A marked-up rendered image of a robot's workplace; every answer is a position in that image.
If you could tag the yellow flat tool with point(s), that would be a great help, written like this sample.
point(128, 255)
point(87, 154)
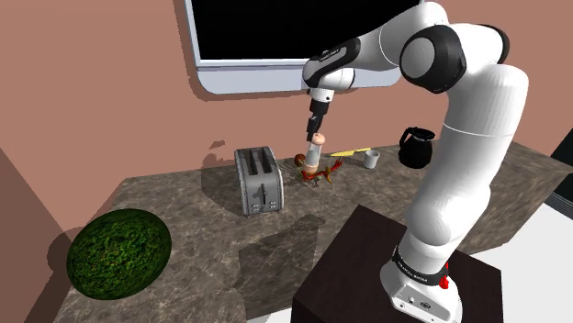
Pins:
point(351, 152)

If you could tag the grey cup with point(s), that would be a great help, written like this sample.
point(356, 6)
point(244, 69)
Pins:
point(371, 159)

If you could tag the green round bush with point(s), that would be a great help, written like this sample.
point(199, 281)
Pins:
point(118, 253)

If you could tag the silver two-slot toaster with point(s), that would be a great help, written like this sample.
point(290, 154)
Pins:
point(259, 181)

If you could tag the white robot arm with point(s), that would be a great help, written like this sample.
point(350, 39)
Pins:
point(474, 134)

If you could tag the dark robot stand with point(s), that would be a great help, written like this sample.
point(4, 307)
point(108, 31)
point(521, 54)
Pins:
point(353, 273)

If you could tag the black appliance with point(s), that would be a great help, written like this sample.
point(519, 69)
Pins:
point(562, 179)

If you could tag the red rooster figure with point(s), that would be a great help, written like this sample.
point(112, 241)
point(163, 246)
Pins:
point(326, 174)

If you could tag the black coffee pot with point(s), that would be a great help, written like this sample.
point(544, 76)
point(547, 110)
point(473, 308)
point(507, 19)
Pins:
point(415, 150)

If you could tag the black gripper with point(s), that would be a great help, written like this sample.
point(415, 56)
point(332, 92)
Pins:
point(318, 110)

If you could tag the clear pepper mill wooden ends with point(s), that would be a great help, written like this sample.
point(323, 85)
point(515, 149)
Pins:
point(312, 156)

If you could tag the brown round fruit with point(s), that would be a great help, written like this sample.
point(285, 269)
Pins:
point(299, 159)

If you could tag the white-framed window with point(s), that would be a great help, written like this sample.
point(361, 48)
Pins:
point(268, 44)

